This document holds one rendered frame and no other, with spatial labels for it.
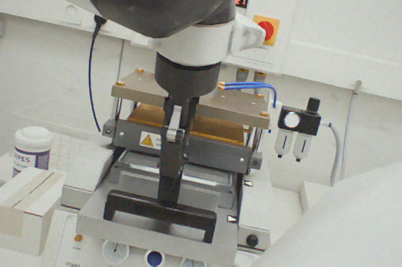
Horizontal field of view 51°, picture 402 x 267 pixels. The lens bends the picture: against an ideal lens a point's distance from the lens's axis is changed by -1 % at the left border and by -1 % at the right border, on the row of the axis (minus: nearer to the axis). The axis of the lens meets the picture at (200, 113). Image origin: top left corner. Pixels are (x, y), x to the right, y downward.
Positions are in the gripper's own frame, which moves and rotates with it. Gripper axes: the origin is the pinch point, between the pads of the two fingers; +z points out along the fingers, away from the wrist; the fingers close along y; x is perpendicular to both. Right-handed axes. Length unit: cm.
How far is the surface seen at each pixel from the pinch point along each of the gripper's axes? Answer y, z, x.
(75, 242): 4.4, 13.0, -12.6
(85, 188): -0.7, 6.4, -12.9
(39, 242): -3.6, 27.2, -23.4
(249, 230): -0.6, 7.2, 12.9
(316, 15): -80, 0, 26
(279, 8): -42.0, -12.7, 12.0
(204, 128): -16.9, 2.5, 2.7
